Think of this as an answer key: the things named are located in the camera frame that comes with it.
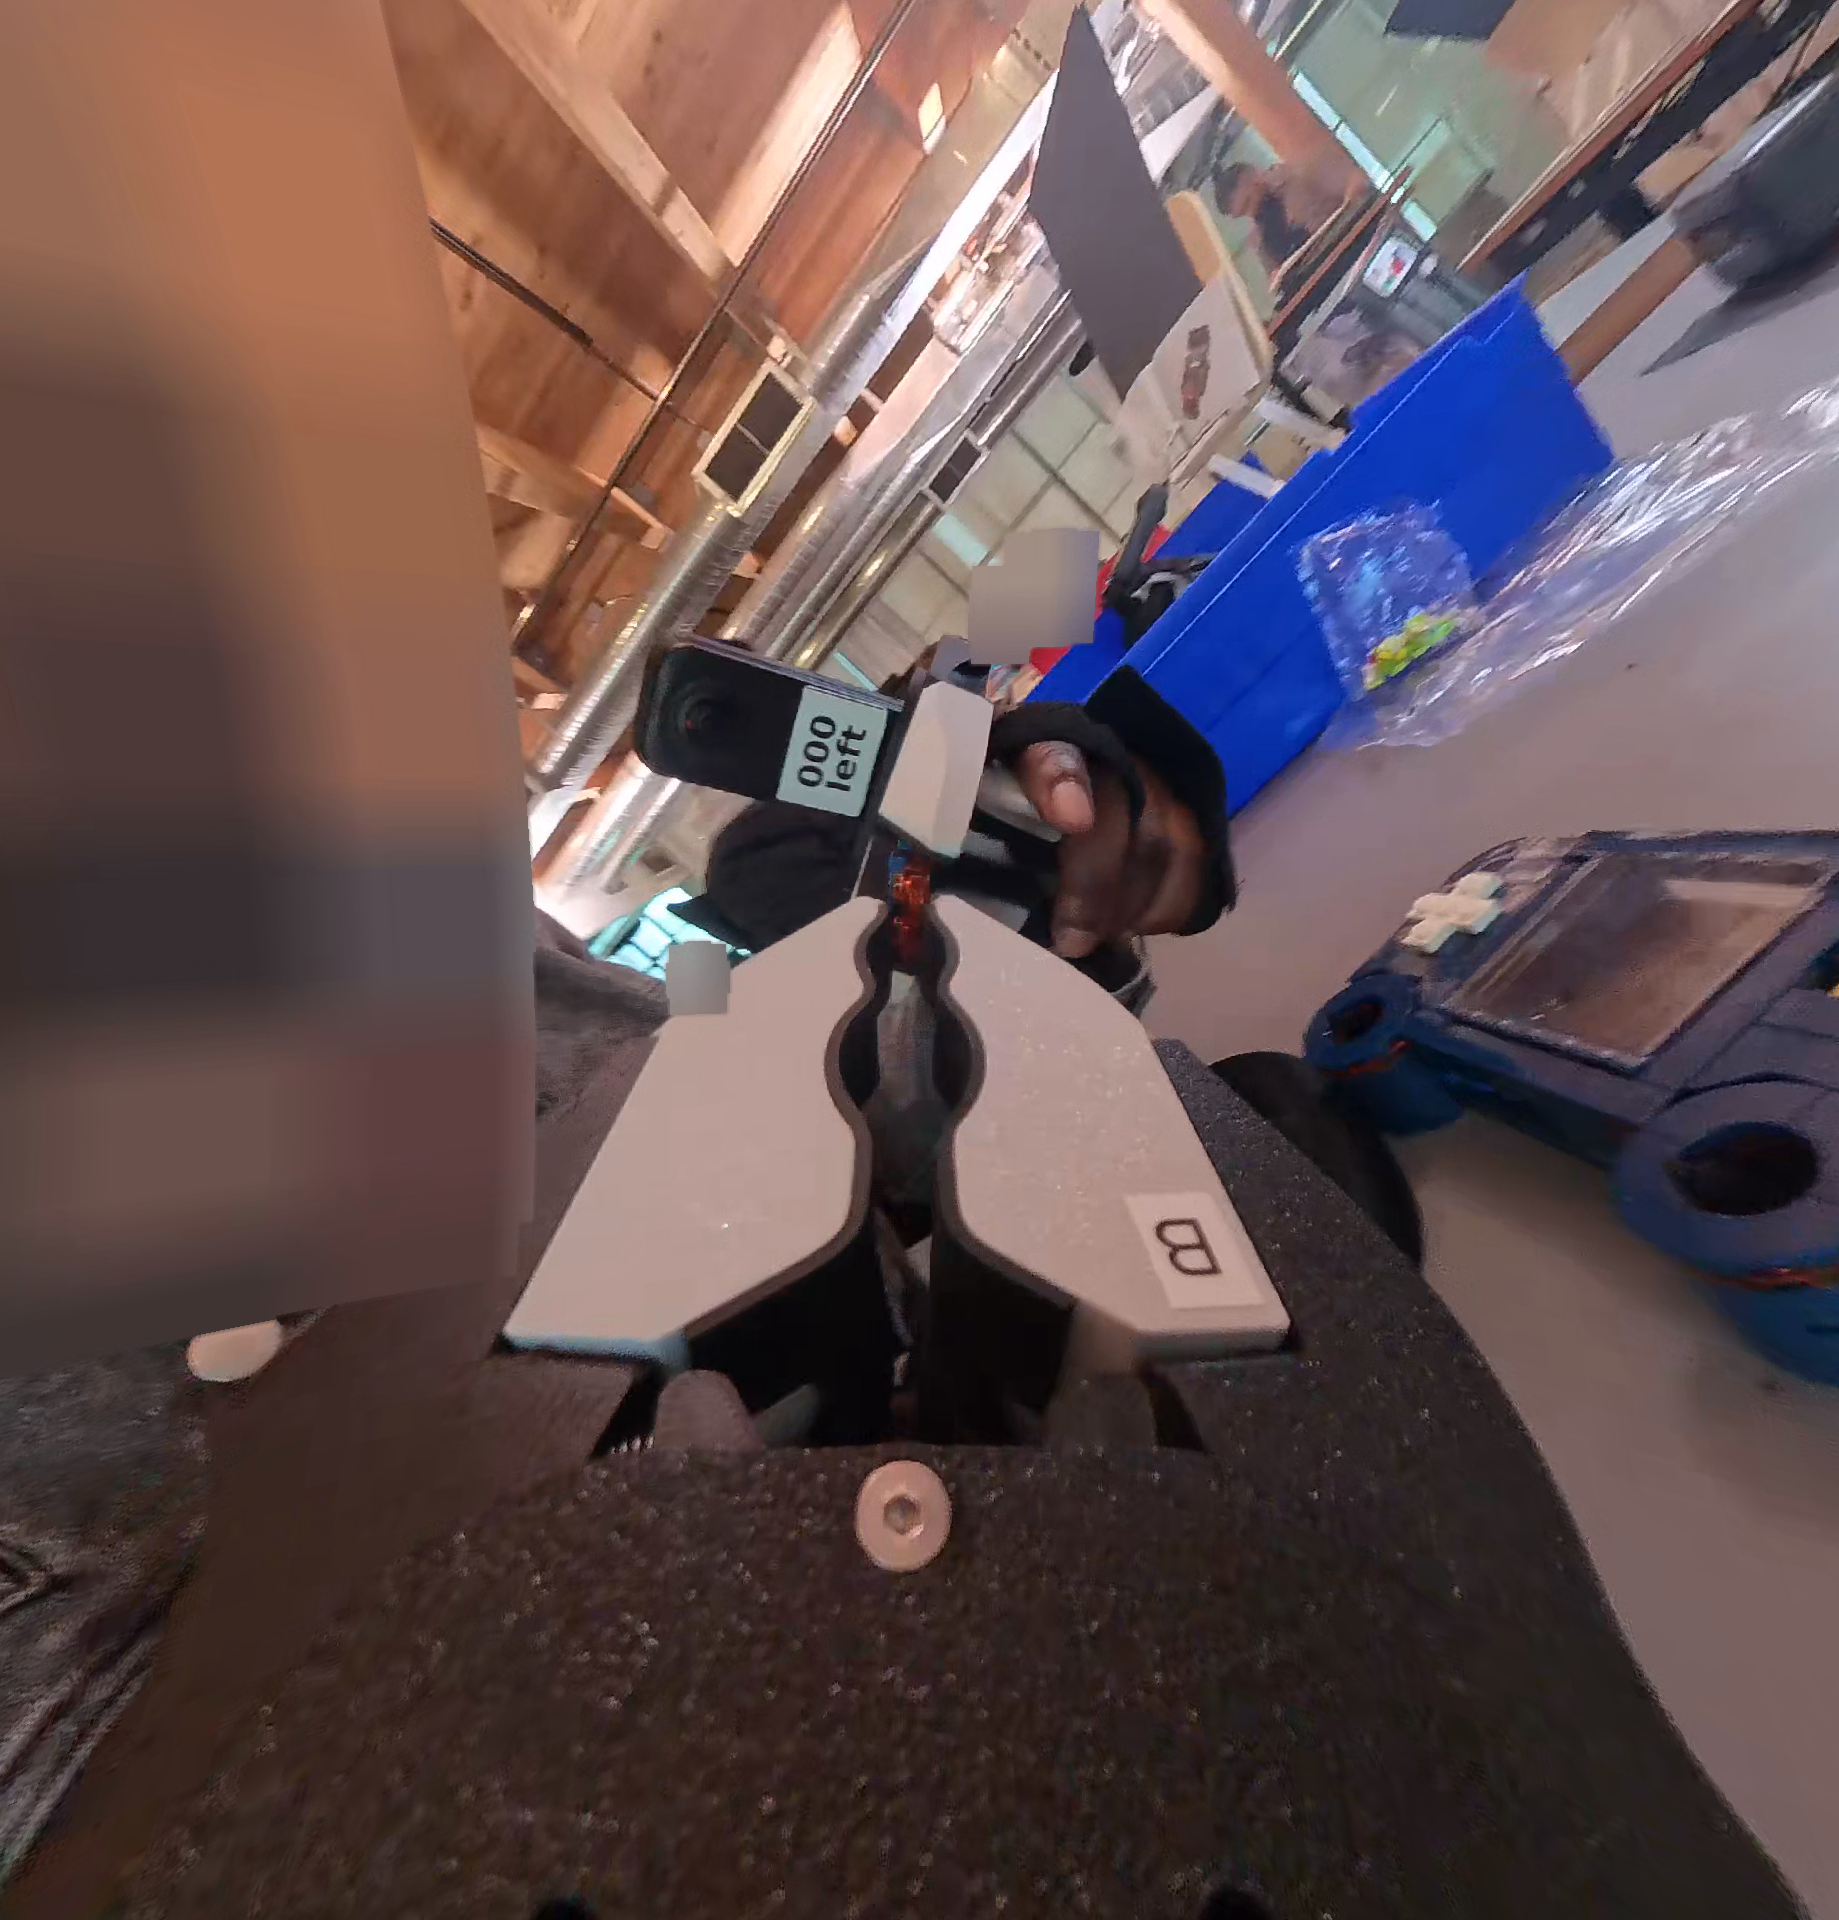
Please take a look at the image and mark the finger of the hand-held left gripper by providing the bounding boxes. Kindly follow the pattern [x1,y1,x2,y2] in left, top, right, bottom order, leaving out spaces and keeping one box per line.
[876,682,997,858]

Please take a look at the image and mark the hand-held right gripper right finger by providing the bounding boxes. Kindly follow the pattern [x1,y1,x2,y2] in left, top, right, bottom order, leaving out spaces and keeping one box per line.
[920,896,1294,1419]

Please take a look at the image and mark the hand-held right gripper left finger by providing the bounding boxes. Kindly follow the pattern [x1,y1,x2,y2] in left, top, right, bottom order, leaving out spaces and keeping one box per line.
[506,896,908,1419]

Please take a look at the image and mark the dark blue brick game console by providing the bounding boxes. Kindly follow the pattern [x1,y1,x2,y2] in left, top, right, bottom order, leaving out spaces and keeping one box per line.
[1303,826,1839,1391]

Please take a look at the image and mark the person's left hand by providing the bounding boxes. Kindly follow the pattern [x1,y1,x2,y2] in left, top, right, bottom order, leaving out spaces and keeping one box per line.
[1009,740,1209,961]

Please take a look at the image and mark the black quilted pad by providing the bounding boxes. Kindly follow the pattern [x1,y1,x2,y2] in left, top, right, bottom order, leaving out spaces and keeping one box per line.
[1211,1049,1424,1265]

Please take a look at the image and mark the green toy bricks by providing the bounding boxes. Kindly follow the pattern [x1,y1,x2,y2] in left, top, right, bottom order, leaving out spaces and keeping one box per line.
[1365,613,1463,690]

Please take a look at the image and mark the large blue plastic bin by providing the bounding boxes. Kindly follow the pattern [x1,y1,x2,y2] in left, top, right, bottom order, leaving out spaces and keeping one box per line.
[1029,277,1616,820]

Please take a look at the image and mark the dark hanging panel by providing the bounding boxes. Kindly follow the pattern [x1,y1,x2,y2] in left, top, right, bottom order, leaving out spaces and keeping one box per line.
[1030,7,1209,405]

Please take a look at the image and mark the clear plastic bag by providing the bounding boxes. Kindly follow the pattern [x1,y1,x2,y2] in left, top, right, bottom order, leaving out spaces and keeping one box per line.
[1294,360,1839,753]

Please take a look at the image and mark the silver ventilation duct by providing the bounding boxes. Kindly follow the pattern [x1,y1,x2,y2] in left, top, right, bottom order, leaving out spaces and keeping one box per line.
[517,277,1048,795]

